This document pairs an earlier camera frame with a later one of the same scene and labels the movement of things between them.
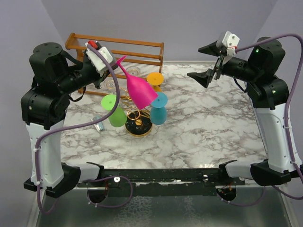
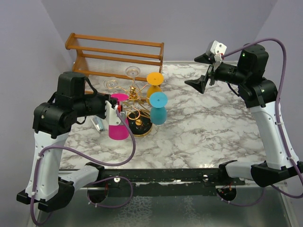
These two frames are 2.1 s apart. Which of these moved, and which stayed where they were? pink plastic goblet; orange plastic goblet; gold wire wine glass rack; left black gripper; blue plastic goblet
Moved: pink plastic goblet; left black gripper
Stayed: orange plastic goblet; gold wire wine glass rack; blue plastic goblet
